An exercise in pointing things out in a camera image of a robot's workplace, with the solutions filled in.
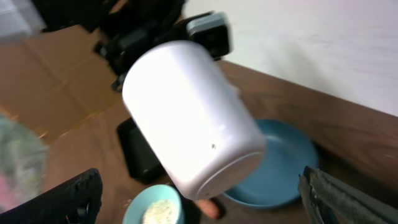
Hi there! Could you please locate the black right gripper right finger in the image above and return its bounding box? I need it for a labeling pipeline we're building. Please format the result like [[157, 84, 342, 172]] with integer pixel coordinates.
[[298, 166, 397, 224]]

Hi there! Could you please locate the orange carrot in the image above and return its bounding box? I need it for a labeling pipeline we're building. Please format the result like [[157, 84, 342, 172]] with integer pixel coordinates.
[[195, 200, 222, 220]]

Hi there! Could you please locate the colourful snack wrapper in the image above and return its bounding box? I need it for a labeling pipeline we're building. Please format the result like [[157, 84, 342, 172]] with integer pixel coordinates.
[[1, 115, 47, 213]]

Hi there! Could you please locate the light blue rice bowl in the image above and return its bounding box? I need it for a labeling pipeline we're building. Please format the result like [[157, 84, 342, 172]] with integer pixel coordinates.
[[123, 185, 185, 224]]

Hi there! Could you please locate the pink plastic cup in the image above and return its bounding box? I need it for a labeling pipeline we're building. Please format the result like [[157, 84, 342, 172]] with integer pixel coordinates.
[[122, 40, 266, 200]]

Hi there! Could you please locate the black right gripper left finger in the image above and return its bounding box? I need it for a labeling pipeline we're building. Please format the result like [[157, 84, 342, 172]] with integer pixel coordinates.
[[1, 168, 103, 224]]

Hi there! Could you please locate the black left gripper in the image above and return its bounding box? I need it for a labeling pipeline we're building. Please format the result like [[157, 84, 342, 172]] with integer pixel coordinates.
[[93, 12, 199, 92]]

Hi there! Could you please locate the black waste tray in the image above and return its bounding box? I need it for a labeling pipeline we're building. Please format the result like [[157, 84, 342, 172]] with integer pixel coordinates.
[[116, 118, 165, 185]]

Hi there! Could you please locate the dark blue bowl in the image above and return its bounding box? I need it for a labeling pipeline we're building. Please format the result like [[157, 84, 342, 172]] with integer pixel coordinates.
[[224, 119, 319, 208]]

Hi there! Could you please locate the clear plastic waste bin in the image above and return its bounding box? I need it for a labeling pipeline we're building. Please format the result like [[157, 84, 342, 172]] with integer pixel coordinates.
[[0, 0, 46, 44]]

